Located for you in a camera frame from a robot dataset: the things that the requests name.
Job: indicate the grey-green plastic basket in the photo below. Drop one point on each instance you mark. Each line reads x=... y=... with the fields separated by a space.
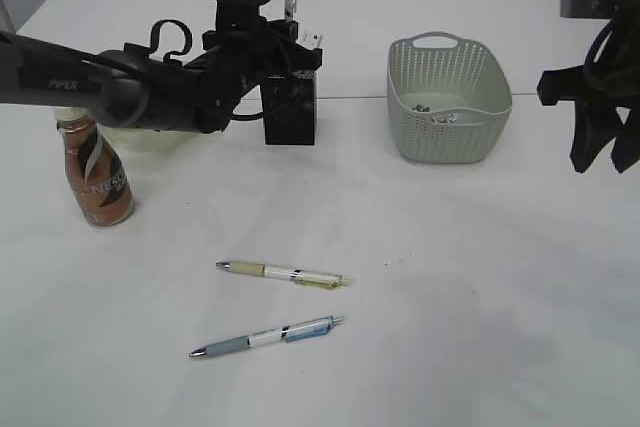
x=449 y=74

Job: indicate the black mesh pen holder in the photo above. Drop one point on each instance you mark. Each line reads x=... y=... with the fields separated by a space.
x=290 y=109

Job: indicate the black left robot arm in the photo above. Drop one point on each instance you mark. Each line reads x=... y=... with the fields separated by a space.
x=128 y=89

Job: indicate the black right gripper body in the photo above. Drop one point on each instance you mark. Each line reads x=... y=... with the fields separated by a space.
x=609 y=72

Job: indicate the blue grip white pen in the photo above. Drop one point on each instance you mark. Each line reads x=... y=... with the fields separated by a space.
x=289 y=333

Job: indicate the beige grip white pen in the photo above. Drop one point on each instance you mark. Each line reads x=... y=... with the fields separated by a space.
x=298 y=276

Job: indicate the pale green wavy glass bowl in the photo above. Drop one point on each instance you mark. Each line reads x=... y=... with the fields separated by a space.
x=137 y=140

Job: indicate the brown coffee drink bottle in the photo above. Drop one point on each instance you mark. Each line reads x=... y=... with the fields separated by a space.
x=93 y=169

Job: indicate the large paper piece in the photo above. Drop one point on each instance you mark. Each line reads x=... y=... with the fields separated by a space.
x=445 y=118

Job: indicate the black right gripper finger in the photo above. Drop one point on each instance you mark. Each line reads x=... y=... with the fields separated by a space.
x=626 y=150
x=596 y=125

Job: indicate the clear plastic ruler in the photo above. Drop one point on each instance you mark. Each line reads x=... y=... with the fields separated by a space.
x=310 y=40

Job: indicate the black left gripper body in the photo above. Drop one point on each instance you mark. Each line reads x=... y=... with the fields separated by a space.
x=238 y=59

